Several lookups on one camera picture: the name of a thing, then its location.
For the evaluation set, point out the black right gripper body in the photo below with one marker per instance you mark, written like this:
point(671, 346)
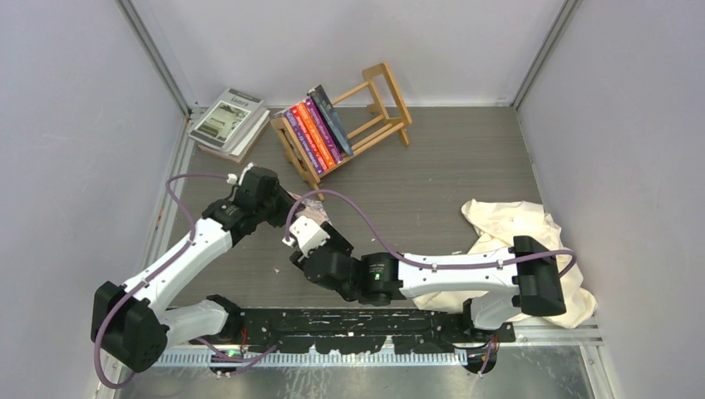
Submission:
point(337, 241)

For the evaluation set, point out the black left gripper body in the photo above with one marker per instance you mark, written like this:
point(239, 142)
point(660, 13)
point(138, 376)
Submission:
point(275, 210)

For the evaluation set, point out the floral Louisa May Alcott book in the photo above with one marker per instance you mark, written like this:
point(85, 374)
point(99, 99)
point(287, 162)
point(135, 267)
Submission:
point(311, 208)

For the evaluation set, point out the orange 78-Storey Treehouse book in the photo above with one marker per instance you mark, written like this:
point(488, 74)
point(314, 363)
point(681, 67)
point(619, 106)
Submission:
point(326, 159)

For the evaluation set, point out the purple 52-Storey Treehouse book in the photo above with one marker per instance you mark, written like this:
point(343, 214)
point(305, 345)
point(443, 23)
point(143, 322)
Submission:
point(294, 137)

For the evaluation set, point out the red Treehouse book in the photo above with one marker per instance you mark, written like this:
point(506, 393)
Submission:
point(318, 160)

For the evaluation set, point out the magenta paperback book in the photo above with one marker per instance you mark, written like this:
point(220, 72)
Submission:
point(323, 130)

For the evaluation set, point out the blue Nineteen Eighty-Four book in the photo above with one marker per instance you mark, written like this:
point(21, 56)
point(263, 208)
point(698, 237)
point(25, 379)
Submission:
point(332, 119)

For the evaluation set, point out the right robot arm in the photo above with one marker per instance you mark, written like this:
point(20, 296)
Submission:
point(522, 278)

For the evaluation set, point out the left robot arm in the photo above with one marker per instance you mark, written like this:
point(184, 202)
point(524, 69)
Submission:
point(134, 322)

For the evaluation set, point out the stack of grey magazines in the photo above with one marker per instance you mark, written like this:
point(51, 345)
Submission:
point(231, 125)

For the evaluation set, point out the wooden book rack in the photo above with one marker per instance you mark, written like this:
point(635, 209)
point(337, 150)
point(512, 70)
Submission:
point(390, 116)

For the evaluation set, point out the cream cloth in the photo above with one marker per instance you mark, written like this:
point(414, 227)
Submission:
point(496, 224)

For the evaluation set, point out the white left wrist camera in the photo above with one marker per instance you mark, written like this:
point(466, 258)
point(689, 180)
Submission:
point(236, 179)

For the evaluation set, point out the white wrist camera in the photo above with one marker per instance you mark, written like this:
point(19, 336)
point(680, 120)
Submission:
point(305, 235)
point(236, 179)

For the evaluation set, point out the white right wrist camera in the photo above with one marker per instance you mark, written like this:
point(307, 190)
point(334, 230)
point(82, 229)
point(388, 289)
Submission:
point(305, 235)

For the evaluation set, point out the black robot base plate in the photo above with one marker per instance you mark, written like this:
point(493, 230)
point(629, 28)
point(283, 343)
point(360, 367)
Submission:
point(356, 330)

